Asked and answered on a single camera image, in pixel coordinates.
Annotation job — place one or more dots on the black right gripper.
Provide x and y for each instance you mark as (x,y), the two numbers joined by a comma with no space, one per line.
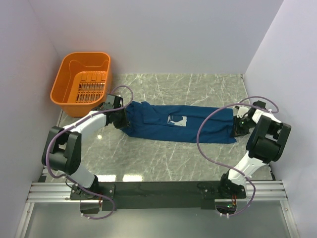
(237,131)

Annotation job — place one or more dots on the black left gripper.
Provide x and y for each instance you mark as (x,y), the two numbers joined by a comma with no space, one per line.
(125,123)

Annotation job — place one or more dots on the blue t shirt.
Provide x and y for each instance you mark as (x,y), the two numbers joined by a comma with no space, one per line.
(178,123)

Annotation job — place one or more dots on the orange plastic basket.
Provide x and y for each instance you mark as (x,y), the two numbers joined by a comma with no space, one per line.
(83,81)

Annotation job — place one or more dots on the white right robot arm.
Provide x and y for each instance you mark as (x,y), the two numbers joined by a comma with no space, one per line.
(265,144)

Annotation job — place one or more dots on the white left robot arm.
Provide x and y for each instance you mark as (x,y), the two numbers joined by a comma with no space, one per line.
(63,148)

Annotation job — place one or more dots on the black base beam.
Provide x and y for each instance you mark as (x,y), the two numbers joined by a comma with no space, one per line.
(158,195)

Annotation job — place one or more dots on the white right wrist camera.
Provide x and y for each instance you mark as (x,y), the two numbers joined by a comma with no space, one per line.
(242,112)

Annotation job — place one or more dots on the aluminium frame rail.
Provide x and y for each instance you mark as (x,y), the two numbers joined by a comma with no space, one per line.
(42,192)

